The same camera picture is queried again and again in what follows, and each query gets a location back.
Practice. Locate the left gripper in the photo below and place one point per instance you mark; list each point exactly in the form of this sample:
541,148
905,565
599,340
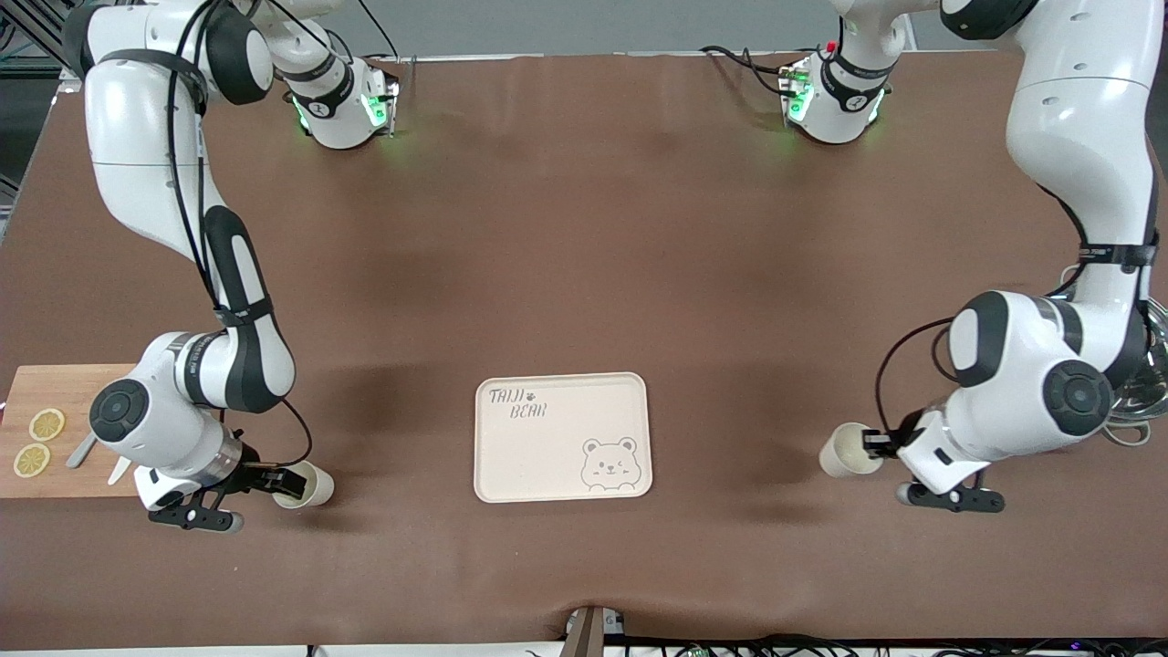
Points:
906,431

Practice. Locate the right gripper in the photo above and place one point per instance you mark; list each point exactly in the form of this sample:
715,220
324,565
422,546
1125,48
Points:
247,474

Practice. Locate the white plastic cup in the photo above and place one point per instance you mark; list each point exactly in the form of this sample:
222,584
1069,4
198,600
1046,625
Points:
841,453
318,488

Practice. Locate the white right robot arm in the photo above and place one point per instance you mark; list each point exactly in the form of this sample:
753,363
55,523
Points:
137,137

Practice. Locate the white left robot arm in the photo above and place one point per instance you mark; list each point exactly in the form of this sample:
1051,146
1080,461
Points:
1077,119

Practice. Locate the cream bear print tray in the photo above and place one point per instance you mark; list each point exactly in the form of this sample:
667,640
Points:
561,438

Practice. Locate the white plastic knife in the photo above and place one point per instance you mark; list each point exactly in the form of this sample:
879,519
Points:
119,472

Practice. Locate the grey plastic knife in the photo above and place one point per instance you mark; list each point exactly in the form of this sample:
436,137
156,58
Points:
78,453

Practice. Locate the lemon slice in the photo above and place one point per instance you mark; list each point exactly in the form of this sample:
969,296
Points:
46,424
32,460

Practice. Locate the wooden cutting board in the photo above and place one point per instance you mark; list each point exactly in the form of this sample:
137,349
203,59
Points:
55,392

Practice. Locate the brown table mat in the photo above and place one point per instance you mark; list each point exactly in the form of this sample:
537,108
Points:
584,274

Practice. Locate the grey camera stand bracket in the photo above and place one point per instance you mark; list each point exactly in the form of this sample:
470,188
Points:
589,634

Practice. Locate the aluminium frame profile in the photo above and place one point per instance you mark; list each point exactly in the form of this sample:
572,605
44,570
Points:
27,27

